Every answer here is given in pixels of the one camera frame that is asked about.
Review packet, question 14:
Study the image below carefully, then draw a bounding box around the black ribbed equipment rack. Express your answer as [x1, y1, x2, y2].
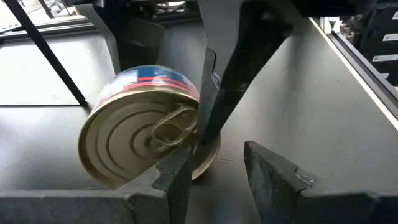
[359, 1, 398, 90]

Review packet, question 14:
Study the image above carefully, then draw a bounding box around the black table mat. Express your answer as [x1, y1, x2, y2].
[0, 18, 398, 224]

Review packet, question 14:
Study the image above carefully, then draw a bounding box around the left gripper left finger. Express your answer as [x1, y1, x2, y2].
[0, 146, 194, 224]

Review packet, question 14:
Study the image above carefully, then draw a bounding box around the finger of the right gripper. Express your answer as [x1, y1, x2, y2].
[74, 0, 167, 73]
[197, 0, 295, 146]

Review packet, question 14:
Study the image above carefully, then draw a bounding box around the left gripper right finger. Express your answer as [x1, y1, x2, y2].
[244, 140, 398, 224]

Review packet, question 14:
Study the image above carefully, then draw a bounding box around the silver aluminium post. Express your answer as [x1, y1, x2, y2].
[320, 16, 343, 34]

